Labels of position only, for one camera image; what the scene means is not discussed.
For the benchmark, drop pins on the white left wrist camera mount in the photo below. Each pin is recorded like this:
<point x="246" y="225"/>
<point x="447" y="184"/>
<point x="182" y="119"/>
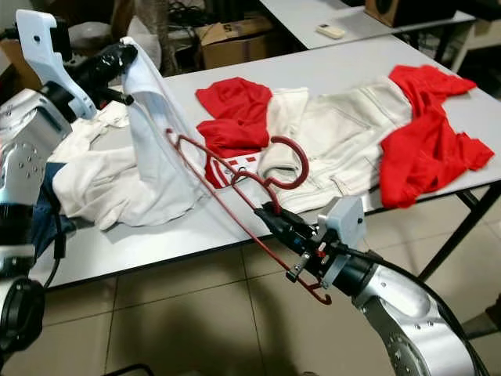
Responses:
<point x="47" y="55"/>

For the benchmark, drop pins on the white remote control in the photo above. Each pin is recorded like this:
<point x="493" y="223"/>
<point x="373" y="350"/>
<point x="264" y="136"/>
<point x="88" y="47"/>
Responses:
<point x="330" y="30"/>

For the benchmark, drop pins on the brown wooden speaker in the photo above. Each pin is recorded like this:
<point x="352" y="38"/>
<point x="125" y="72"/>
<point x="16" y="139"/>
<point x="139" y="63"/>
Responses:
<point x="393" y="12"/>

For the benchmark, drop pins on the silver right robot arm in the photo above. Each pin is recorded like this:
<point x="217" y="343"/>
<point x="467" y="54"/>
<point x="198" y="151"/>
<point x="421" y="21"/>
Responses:
<point x="415" y="313"/>

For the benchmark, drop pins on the grey metal leg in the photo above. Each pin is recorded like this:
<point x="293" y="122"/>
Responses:
<point x="481" y="323"/>

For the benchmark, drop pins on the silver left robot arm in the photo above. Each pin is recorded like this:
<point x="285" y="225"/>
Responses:
<point x="23" y="157"/>

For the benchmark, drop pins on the red garment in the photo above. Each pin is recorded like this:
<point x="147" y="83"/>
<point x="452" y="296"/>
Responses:
<point x="235" y="106"/>
<point x="427" y="149"/>

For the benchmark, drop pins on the black table leg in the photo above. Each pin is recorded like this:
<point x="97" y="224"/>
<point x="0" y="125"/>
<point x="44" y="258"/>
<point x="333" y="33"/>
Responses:
<point x="458" y="231"/>

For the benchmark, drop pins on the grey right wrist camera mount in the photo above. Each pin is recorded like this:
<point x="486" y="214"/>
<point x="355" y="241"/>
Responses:
<point x="344" y="219"/>

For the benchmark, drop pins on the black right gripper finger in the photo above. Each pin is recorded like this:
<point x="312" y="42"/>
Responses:
<point x="290" y="219"/>
<point x="284" y="232"/>

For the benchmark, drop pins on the open cardboard box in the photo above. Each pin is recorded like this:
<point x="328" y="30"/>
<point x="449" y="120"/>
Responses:
<point x="235" y="43"/>

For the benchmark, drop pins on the beige trousers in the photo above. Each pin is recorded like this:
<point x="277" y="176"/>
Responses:
<point x="344" y="125"/>

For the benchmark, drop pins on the white popsicle print shirt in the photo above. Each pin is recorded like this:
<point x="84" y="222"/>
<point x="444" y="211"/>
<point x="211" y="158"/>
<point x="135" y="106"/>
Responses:
<point x="156" y="164"/>

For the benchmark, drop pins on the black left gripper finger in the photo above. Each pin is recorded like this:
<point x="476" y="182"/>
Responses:
<point x="117" y="56"/>

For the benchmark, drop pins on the blue garment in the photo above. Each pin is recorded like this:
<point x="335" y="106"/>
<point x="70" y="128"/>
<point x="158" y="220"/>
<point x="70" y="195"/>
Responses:
<point x="56" y="211"/>

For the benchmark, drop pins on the white pillow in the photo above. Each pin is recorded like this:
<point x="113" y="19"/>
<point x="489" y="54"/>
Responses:
<point x="90" y="35"/>

